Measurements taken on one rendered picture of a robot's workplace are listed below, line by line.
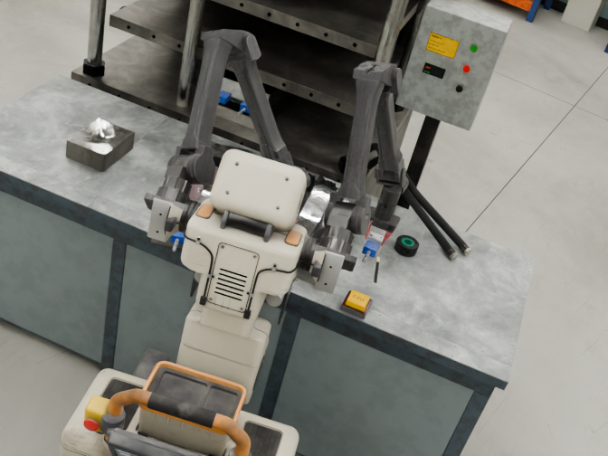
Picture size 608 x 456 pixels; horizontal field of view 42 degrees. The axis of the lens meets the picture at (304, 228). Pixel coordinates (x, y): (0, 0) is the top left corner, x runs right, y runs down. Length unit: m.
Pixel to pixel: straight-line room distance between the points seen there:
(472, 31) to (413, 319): 1.07
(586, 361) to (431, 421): 1.50
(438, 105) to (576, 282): 1.78
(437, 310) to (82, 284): 1.25
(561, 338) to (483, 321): 1.51
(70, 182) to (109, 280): 0.37
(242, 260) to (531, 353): 2.25
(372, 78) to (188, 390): 0.88
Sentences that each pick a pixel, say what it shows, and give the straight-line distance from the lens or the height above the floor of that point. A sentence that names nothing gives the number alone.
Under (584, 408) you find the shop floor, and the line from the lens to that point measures 3.78.
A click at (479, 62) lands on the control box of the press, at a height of 1.33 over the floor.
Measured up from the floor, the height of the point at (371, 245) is 0.95.
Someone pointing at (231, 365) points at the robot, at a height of 0.79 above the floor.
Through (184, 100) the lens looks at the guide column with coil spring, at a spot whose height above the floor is 0.81.
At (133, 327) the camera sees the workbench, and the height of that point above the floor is 0.32.
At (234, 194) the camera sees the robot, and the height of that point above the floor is 1.32.
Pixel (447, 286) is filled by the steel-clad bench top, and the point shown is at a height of 0.80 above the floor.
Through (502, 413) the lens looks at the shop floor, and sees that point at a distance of 3.54.
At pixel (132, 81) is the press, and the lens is 3.46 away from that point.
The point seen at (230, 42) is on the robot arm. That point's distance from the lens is 2.16.
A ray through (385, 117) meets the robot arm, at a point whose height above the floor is 1.41.
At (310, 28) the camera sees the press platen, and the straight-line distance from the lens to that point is 3.03.
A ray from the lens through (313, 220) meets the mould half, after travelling 2.62.
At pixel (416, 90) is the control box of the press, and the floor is 1.15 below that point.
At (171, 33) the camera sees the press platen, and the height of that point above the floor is 1.04.
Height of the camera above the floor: 2.35
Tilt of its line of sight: 35 degrees down
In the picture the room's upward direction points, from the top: 15 degrees clockwise
